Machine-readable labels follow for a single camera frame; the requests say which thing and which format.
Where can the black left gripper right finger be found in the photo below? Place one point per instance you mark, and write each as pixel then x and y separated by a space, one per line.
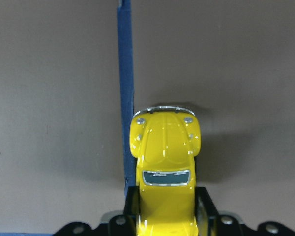
pixel 209 221

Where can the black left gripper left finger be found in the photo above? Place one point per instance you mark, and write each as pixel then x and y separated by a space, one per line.
pixel 126 224

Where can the yellow beetle toy car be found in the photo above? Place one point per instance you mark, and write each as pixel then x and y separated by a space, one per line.
pixel 165 141

